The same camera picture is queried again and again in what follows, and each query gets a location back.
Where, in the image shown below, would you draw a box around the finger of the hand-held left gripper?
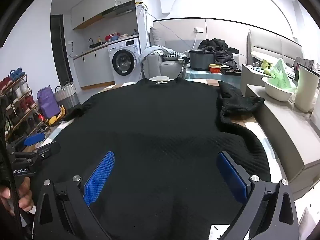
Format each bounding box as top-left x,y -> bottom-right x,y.
7,132 -> 46,153
15,141 -> 61,167

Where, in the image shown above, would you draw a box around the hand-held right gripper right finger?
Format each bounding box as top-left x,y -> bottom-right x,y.
216,151 -> 299,240

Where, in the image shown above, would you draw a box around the grey upholstered bench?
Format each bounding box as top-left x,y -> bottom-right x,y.
246,84 -> 320,198

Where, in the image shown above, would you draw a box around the wooden shoe rack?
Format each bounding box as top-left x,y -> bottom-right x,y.
0,67 -> 52,145

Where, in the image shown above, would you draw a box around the white lower kitchen cabinets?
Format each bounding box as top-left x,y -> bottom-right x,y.
73,44 -> 115,89

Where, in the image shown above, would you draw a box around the yellow bag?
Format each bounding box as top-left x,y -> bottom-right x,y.
46,105 -> 67,126

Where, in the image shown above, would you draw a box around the white upper kitchen cabinets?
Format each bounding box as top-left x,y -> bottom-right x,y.
71,0 -> 135,30

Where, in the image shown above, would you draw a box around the checkered blanket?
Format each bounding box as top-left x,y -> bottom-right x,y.
40,76 -> 288,205

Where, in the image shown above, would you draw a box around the folded black knit garment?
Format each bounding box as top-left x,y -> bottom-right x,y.
217,80 -> 265,120

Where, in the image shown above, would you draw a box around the grey sofa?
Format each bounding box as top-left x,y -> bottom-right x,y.
144,26 -> 240,79

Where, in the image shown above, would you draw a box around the black knit sweater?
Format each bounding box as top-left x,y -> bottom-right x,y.
32,76 -> 272,240

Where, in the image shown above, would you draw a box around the white kitchen cabinets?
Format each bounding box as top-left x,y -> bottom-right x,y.
73,44 -> 115,89
71,0 -> 135,30

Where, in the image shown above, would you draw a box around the grey upholstered bed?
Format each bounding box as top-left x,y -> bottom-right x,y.
246,29 -> 320,80

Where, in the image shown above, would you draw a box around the light blue cloth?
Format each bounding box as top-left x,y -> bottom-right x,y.
138,45 -> 175,63

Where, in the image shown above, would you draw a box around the dark door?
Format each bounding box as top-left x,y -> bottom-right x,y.
50,14 -> 74,88

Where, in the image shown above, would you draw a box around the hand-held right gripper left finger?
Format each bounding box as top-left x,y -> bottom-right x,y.
33,151 -> 118,240

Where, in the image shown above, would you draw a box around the grey woven basket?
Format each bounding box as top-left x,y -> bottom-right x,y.
54,81 -> 81,110

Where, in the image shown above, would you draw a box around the range hood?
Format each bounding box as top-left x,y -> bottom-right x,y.
102,1 -> 137,18

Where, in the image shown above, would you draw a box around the person's left hand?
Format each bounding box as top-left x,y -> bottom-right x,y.
0,177 -> 34,214

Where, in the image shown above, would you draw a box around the black tray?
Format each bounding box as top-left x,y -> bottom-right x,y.
220,65 -> 242,76

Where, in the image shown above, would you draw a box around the black white checked pillow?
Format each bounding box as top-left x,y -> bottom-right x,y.
164,51 -> 185,61

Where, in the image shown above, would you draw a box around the white washing machine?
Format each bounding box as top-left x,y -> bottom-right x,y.
108,37 -> 143,84

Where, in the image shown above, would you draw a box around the green plastic bag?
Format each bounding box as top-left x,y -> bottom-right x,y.
270,58 -> 297,90

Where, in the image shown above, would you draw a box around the white basin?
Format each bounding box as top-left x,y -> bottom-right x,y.
261,76 -> 295,102

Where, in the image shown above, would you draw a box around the purple bag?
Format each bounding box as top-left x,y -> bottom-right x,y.
37,86 -> 61,118

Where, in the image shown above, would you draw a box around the white cylindrical bin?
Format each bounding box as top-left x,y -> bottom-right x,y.
295,66 -> 320,113

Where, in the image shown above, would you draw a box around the glass side table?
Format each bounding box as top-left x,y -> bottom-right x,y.
181,69 -> 242,81

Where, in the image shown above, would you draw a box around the pile of black clothes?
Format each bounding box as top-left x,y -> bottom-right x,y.
197,38 -> 240,69

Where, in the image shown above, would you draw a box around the dark rice cooker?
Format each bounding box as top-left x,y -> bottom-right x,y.
189,49 -> 217,72

